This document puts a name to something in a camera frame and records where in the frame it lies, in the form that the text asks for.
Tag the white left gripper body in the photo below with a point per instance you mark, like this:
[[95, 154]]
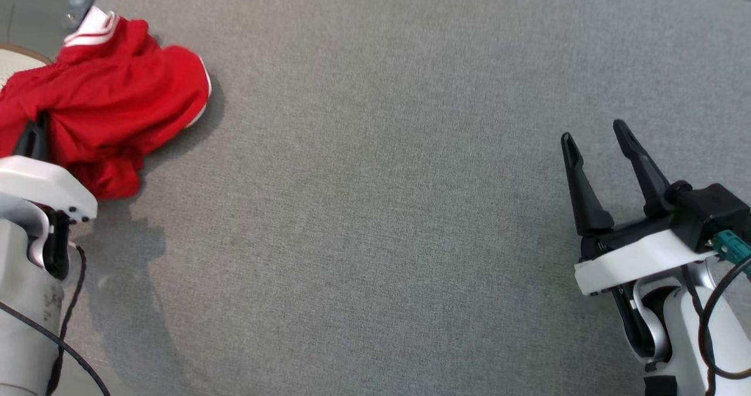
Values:
[[41, 182]]

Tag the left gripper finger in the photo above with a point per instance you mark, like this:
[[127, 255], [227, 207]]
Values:
[[27, 144], [42, 141]]

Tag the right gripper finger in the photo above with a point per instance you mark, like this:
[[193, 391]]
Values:
[[584, 196], [645, 176]]

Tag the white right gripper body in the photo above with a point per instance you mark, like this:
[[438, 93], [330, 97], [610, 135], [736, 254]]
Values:
[[633, 261]]

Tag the red mesh basketball jersey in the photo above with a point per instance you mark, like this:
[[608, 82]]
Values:
[[111, 97]]

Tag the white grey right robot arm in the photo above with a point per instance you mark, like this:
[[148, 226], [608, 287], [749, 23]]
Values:
[[683, 331]]

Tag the cream laundry basket brown rim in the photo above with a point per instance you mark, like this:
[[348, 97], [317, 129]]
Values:
[[17, 61]]

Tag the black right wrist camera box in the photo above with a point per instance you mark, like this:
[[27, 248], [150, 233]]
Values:
[[710, 211]]

